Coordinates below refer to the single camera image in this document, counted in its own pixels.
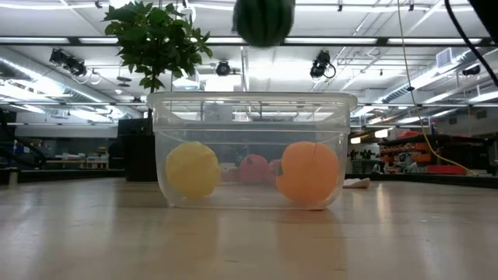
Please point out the red toy bell pepper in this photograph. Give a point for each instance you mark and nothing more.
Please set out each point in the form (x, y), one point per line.
(253, 169)

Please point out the red round toy fruit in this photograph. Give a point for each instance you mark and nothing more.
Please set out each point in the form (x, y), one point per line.
(273, 173)

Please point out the yellow toy lemon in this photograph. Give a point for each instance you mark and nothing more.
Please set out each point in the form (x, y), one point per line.
(192, 170)

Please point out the orange toy fruit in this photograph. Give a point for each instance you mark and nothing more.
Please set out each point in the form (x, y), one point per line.
(308, 173)

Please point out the green striped toy watermelon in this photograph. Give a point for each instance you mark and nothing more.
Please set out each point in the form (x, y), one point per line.
(264, 21)

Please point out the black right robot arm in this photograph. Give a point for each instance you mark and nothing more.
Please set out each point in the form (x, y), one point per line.
(488, 13)

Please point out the clear plastic tupperware container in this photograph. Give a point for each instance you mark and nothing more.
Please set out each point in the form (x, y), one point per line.
(249, 200)

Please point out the black plant pot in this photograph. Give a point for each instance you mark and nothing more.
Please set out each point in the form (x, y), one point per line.
(136, 155)

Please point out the beige cloth towel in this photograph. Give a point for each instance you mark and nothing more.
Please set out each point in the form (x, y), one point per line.
(357, 183)

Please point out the green leafy plant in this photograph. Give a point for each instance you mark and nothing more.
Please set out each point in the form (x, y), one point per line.
(155, 39)

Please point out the background workbench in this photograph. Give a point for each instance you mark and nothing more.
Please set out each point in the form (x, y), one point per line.
(78, 157)

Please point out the shelf with red bins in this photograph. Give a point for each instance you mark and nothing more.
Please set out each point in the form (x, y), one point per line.
(443, 170)

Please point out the small black ceiling fixture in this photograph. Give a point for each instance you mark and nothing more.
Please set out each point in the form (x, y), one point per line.
(471, 70)

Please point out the round black ceiling camera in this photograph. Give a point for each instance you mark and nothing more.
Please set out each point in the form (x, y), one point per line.
(223, 68)

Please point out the black ceiling light rail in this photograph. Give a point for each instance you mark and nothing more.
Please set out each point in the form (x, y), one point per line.
(350, 40)

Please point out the black aluminium table frame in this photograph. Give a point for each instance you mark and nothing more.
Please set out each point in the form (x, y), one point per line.
(58, 176)

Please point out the black ceiling camera cluster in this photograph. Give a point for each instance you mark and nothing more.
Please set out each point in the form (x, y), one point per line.
(70, 62)

